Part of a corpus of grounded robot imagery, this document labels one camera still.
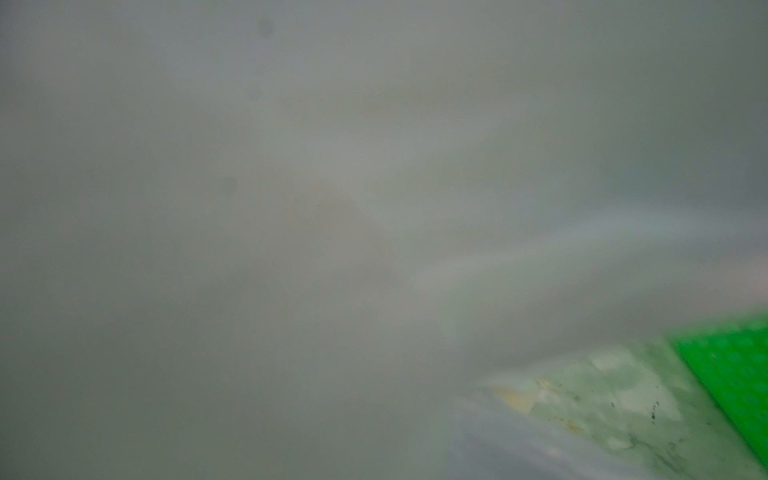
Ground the white plastic bag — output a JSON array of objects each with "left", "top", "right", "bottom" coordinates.
[{"left": 1, "top": 1, "right": 767, "bottom": 479}]

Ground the green plastic mesh basket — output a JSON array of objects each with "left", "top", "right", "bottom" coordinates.
[{"left": 672, "top": 313, "right": 767, "bottom": 465}]

